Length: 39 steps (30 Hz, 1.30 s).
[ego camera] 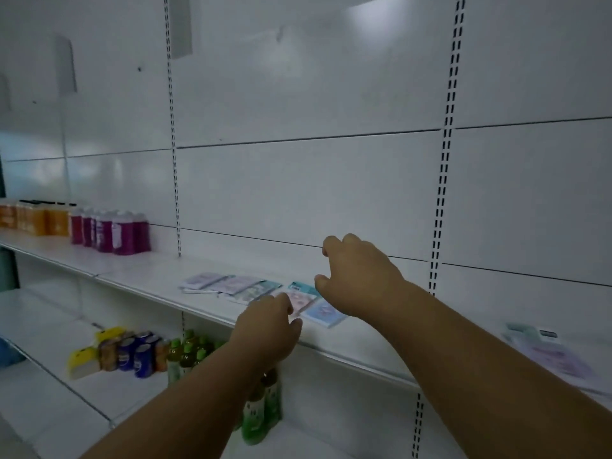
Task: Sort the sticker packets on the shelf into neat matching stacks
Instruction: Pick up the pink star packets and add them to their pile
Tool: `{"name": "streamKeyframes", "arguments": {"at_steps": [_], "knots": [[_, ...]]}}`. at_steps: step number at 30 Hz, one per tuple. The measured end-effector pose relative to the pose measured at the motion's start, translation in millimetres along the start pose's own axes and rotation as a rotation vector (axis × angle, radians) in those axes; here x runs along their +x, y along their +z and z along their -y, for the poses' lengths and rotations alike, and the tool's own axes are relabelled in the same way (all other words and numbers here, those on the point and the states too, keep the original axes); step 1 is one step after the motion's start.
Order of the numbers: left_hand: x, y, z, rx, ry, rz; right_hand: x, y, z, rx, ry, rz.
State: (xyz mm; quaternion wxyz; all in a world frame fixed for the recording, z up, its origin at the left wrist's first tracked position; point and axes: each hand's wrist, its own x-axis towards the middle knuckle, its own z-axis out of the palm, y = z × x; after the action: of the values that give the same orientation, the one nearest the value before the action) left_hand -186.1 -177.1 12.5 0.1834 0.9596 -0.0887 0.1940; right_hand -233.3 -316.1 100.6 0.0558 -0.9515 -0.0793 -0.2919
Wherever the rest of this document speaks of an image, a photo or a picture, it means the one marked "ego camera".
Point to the person's right hand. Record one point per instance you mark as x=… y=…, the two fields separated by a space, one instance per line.
x=368 y=282

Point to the person's left hand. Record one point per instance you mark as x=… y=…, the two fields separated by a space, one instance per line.
x=268 y=334

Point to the purple cartoon packets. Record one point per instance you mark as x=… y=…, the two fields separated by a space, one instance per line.
x=234 y=284

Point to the stack of teal pink packets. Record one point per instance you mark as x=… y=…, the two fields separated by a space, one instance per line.
x=559 y=358

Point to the person's right forearm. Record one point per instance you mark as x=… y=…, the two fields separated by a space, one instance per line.
x=502 y=377

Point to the group of green-capped tea bottles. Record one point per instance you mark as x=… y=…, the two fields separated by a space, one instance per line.
x=253 y=415

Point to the group of soda cans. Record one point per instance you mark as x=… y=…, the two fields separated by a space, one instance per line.
x=126 y=353

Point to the yellow white pack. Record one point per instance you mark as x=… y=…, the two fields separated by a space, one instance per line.
x=83 y=365
x=110 y=334

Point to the group of magenta liquid bottles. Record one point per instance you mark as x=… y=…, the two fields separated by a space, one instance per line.
x=119 y=234

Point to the row of orange liquid bottles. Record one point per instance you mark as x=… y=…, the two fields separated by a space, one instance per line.
x=38 y=219

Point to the blue pack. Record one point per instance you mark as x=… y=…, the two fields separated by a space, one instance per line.
x=10 y=353

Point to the white slotted upright rail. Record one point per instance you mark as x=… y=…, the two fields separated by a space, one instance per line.
x=173 y=138
x=447 y=138

